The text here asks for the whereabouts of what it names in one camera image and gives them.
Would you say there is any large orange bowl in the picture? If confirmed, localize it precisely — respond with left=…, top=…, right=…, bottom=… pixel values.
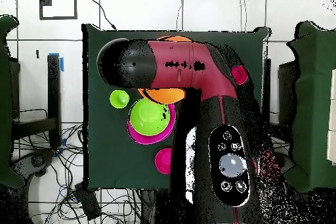
left=137, top=35, right=194, bottom=105

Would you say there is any lime green bowl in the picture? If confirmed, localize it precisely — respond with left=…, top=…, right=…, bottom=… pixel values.
left=129, top=98, right=171, bottom=137

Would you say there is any large pink bowl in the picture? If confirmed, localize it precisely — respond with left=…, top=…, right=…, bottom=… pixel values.
left=126, top=102, right=177, bottom=145

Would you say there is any small red-pink bowl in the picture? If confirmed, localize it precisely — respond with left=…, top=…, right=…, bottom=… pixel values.
left=154, top=148, right=173, bottom=175

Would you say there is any lime green cup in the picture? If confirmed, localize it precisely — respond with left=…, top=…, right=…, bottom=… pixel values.
left=109, top=89, right=131, bottom=110

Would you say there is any dark green tablecloth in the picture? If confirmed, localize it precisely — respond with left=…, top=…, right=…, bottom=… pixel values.
left=81, top=23, right=271, bottom=191

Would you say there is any red-pink cup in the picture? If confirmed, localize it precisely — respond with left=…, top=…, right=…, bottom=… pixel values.
left=230, top=65, right=249, bottom=86

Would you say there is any blue tape strip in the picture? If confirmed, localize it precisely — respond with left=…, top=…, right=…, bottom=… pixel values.
left=49, top=52, right=64, bottom=72

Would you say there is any black floor box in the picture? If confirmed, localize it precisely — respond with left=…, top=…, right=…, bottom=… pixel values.
left=73, top=181, right=102, bottom=221

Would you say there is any black chair base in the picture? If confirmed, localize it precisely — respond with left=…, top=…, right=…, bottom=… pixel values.
left=11, top=148, right=56, bottom=183

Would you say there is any green cloth side table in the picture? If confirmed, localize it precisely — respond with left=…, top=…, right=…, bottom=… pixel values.
left=0, top=14, right=25, bottom=189
left=287, top=21, right=336, bottom=193

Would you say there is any black cable with plug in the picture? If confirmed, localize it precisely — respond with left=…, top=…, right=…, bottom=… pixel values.
left=87, top=0, right=117, bottom=31

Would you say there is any black metal frame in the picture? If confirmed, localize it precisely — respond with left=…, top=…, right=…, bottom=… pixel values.
left=262, top=58, right=299, bottom=154
left=10, top=53, right=62, bottom=148

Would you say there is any thin grey cable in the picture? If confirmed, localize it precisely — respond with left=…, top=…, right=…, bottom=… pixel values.
left=239, top=0, right=247, bottom=32

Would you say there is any tangle of cables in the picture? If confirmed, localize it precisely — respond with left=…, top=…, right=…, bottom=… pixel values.
left=11, top=108, right=142, bottom=224

